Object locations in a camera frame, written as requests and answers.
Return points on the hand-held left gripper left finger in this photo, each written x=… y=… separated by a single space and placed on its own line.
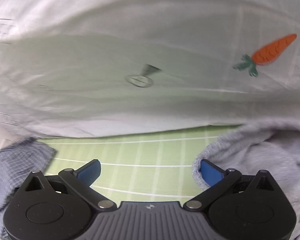
x=90 y=172

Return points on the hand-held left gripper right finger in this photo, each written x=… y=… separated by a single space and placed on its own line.
x=211 y=172

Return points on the grey sweatshirt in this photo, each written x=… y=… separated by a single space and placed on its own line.
x=260 y=155

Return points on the green grid bed sheet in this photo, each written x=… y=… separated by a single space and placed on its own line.
x=150 y=155

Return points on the blue plaid shirt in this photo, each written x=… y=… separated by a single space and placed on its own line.
x=12 y=165

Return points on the grey carrot print quilt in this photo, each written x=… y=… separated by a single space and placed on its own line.
x=150 y=55

